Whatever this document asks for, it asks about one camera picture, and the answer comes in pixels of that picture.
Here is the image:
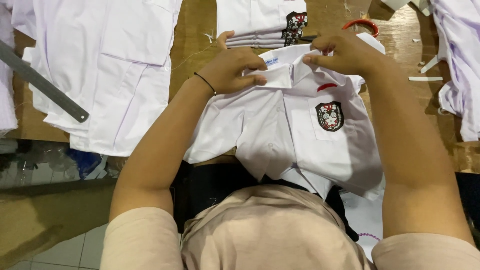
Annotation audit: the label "white textured cloth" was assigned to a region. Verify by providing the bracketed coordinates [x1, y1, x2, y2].
[0, 0, 19, 136]

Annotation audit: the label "large unfolded white shirt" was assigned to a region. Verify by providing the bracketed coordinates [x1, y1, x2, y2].
[11, 0, 184, 157]

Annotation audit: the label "grey metal ruler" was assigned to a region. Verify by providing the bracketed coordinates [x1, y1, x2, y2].
[0, 39, 90, 124]

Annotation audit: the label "black box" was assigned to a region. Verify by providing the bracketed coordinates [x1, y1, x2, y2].
[455, 171, 480, 249]

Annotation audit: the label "red-handled scissors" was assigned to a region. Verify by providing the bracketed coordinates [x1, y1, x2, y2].
[299, 19, 380, 43]

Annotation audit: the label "heap of clear plastic bags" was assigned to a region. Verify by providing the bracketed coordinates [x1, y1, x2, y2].
[0, 139, 126, 188]

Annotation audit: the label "white paper piece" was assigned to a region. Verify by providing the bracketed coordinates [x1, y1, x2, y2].
[380, 0, 412, 11]

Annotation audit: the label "folded white badge shirt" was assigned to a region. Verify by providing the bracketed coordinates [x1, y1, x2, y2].
[226, 40, 298, 49]
[216, 0, 308, 37]
[225, 29, 304, 41]
[226, 37, 302, 45]

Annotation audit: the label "person's right hand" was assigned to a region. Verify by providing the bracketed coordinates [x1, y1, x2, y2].
[302, 30, 384, 78]

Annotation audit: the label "black wrist band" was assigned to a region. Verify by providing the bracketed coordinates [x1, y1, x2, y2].
[193, 72, 217, 97]

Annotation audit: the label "person's left hand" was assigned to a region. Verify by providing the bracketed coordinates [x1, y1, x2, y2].
[199, 31, 268, 96]

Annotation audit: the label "crumpled white garment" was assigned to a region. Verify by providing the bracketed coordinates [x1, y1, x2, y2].
[428, 0, 480, 143]

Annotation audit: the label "white badge school shirt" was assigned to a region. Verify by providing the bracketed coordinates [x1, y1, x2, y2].
[184, 32, 388, 202]

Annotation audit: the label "person's beige top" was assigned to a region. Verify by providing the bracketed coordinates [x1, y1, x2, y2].
[100, 184, 480, 270]

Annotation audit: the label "white plastic bag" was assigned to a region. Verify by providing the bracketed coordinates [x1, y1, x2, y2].
[338, 190, 385, 262]

